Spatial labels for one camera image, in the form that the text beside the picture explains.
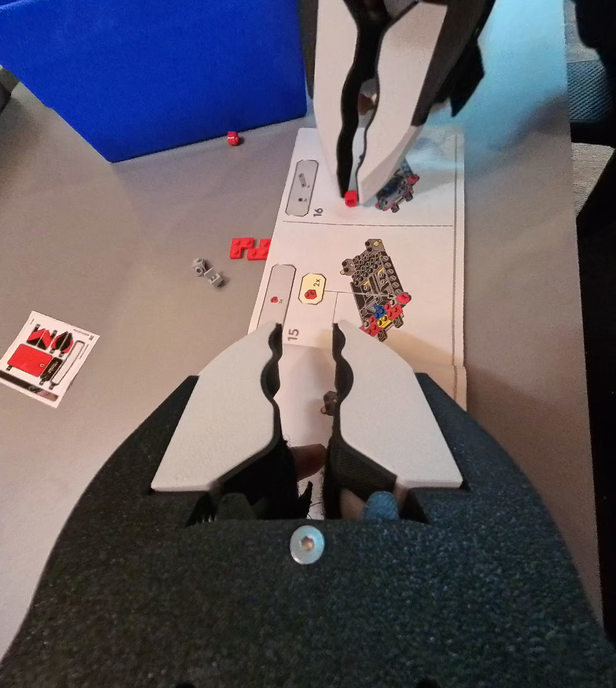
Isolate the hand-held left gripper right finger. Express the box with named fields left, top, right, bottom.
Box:
left=326, top=319, right=463, bottom=491

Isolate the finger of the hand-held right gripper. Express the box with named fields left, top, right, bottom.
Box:
left=308, top=0, right=364, bottom=195
left=359, top=0, right=497, bottom=205

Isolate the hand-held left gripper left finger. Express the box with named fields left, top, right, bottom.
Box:
left=150, top=321, right=285, bottom=493

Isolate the dark lego car model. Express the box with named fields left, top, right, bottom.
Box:
left=374, top=160, right=422, bottom=212

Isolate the lego instruction booklet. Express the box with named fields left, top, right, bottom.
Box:
left=247, top=127, right=468, bottom=412

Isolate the person's left hand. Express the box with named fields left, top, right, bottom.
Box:
left=291, top=442, right=327, bottom=479

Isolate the blue plastic bin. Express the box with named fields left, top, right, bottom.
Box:
left=0, top=0, right=309, bottom=163

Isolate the red black sticker sheet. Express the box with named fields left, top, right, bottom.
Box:
left=0, top=310, right=101, bottom=409

